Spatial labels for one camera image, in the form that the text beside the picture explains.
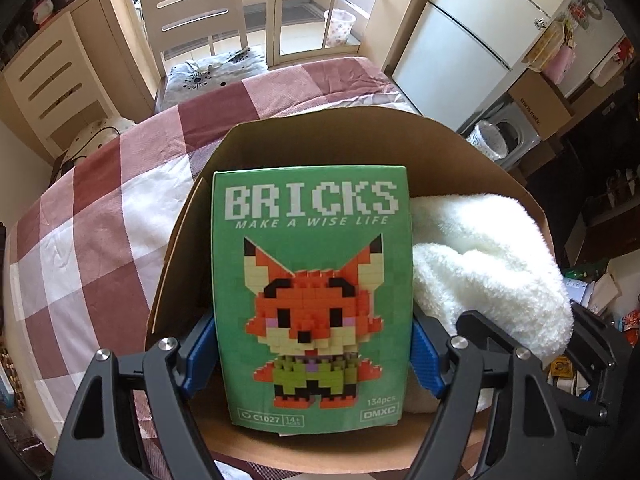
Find cream slotted dining chair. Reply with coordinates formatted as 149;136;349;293
135;0;271;111
0;12;131;161

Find white patterned waste bin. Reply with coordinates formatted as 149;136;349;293
467;120;508;161

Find white dotted seat cushion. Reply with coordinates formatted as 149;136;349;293
65;115;136;171

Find woven bead mat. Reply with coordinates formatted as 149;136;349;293
0;345;26;411

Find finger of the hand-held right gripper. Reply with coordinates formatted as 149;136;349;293
570;304;632;401
456;309;521;353

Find grey door mat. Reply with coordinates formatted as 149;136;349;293
242;2;326;28

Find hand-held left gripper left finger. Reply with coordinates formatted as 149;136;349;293
52;307;223;480

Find green toy brick box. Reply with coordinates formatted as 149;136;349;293
211;165;416;431

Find white flower print cushion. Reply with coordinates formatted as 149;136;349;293
167;45;271;106

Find pink dotted waste bin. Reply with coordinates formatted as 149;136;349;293
324;9;357;48

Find yellow hanging bag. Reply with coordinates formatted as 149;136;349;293
525;20;571;73

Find small grey washing machine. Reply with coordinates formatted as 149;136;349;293
492;105;543;168

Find white mailing envelope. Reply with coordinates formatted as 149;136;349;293
565;280;596;311

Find white fluffy towel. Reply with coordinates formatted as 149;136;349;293
402;192;573;413

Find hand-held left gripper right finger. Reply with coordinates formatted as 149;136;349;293
405;307;581;480

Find white framed balcony door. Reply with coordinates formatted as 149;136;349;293
100;0;441;66

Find red white checked tablecloth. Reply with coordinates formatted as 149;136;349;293
2;57;416;480

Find brown cardboard box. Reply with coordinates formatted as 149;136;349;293
144;106;563;461

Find pink gift bag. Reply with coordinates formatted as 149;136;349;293
545;42;576;83

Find cream wooden cabinet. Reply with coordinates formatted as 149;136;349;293
0;0;156;126

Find dark cabinet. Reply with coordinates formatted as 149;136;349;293
560;60;640;261

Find brown printed storage carton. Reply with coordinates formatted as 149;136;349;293
507;67;576;141

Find white refrigerator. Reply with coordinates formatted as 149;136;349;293
390;0;596;131

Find hanging tape rolls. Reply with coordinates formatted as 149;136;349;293
570;0;606;31

